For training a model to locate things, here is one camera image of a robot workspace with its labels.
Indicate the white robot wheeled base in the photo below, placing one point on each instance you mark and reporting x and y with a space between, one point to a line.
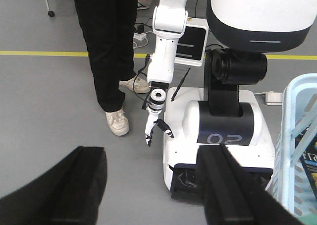
218 113

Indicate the Franzzi cookie box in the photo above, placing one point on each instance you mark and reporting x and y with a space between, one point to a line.
308 160

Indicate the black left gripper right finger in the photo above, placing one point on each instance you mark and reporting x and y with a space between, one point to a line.
231 196

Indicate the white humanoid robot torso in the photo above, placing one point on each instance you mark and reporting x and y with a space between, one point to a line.
261 25

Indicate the blue basket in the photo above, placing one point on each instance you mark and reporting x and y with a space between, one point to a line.
289 184

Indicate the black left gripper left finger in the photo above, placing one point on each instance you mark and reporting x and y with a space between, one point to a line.
69 193

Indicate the white floor pedal box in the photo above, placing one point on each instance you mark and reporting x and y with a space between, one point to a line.
273 98

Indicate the seated person grey jacket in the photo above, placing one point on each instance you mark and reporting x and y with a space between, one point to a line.
108 30

